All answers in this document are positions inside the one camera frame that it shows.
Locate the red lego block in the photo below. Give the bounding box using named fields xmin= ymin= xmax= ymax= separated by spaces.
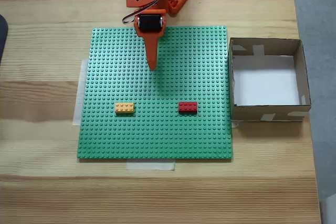
xmin=178 ymin=101 xmax=198 ymax=115

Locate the yellow lego block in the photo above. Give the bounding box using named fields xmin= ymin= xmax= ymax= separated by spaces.
xmin=114 ymin=102 xmax=137 ymax=116

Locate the green lego baseplate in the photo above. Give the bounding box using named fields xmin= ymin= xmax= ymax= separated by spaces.
xmin=77 ymin=26 xmax=234 ymax=161

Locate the open cardboard box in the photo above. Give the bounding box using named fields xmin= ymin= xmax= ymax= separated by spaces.
xmin=228 ymin=37 xmax=312 ymax=123

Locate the black curved object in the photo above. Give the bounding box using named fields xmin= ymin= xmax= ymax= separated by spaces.
xmin=0 ymin=14 xmax=9 ymax=65

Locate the white board panel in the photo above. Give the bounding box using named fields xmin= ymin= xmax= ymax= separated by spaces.
xmin=319 ymin=194 xmax=336 ymax=224

